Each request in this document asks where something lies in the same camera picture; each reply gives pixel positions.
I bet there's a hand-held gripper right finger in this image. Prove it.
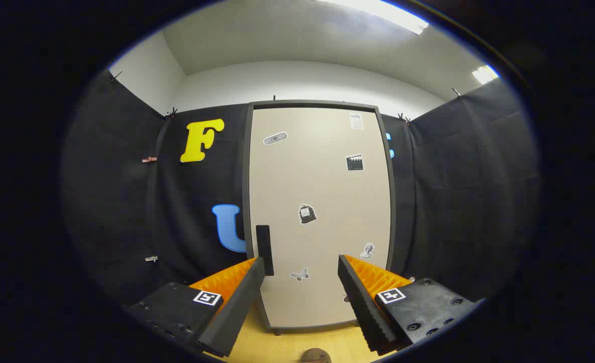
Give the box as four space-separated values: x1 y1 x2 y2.
338 255 484 354

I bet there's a small ceiling light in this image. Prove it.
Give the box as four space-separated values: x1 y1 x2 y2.
472 65 500 85

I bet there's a brown fuzzy shoe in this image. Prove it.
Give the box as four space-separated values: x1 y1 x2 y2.
300 348 333 363

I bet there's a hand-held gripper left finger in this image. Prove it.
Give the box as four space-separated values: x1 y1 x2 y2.
126 257 267 358

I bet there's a grey shoe cabinet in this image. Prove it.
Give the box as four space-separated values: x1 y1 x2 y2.
241 99 397 336

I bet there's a black backdrop cloth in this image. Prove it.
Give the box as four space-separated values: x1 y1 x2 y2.
60 68 542 309

